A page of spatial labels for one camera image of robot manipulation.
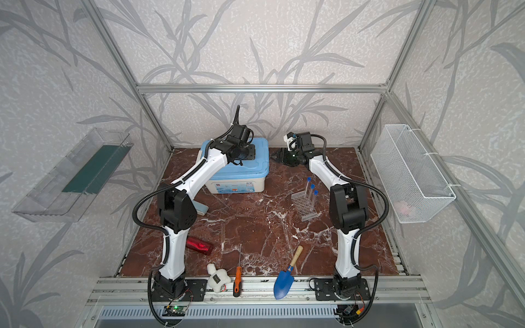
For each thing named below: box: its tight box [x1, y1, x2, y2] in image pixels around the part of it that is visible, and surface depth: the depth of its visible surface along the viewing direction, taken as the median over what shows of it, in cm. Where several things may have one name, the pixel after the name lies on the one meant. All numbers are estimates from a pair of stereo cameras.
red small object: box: [185, 236, 213, 256], surface depth 82 cm
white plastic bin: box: [205, 176, 266, 195], surface depth 96 cm
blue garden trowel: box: [273, 245, 304, 300], surface depth 78 cm
